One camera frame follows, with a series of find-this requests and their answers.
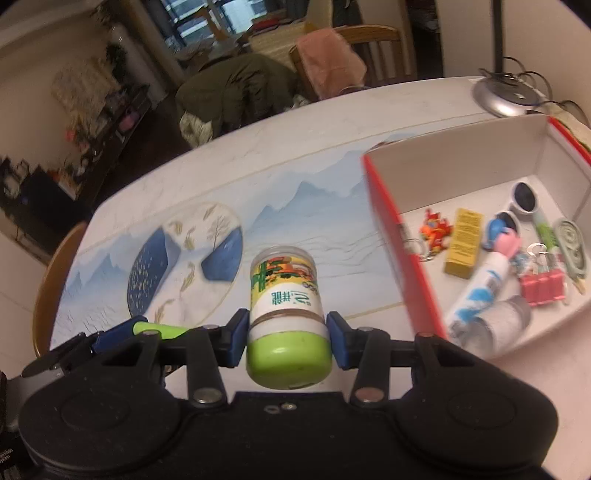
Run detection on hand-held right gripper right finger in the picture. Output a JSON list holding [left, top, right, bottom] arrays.
[[326, 311, 509, 409]]

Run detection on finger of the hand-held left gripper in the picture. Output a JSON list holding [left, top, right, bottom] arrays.
[[21, 315, 149, 377]]

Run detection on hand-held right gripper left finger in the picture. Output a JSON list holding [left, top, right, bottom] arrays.
[[88, 308, 251, 409]]

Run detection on red cardboard box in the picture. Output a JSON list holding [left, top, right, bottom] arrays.
[[361, 113, 591, 361]]

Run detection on blue white tube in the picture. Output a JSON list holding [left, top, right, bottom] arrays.
[[445, 253, 511, 344]]

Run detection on small yellow box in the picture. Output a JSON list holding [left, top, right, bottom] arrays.
[[443, 208, 485, 280]]

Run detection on clear jar silver lid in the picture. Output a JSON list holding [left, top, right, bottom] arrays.
[[462, 295, 533, 361]]

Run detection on pink pig toy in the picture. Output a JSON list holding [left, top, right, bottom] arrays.
[[482, 218, 522, 258]]

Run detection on pink binder clip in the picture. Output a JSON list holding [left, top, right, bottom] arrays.
[[519, 242, 570, 306]]

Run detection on green white glue stick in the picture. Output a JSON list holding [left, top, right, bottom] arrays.
[[533, 217, 561, 259]]

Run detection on white sunglasses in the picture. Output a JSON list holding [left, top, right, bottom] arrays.
[[490, 181, 552, 238]]

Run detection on pale green correction tape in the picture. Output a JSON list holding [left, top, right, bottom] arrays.
[[553, 217, 591, 283]]

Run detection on wooden chair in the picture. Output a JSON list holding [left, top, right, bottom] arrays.
[[288, 25, 414, 100], [32, 222, 88, 358]]

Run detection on dark tv cabinet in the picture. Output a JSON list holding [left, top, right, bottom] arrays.
[[0, 85, 153, 232]]

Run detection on floral quilted garment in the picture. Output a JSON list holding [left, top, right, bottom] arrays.
[[179, 111, 218, 148]]

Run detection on dark green jacket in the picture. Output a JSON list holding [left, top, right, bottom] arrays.
[[175, 53, 301, 139]]

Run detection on cream lace cloth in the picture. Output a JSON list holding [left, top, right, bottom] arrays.
[[51, 62, 118, 116]]

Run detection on potted plant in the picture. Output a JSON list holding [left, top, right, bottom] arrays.
[[104, 41, 130, 70]]

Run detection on pink cloth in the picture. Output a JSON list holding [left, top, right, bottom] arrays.
[[295, 28, 368, 100]]

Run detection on white desk lamp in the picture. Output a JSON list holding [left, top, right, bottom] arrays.
[[471, 0, 548, 118]]

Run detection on beige sofa cover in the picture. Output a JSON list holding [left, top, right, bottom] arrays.
[[238, 21, 319, 61]]

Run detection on glass balcony door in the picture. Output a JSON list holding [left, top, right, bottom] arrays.
[[161, 0, 259, 40]]

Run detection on black lamp cable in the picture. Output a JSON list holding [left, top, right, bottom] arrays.
[[480, 56, 591, 123]]

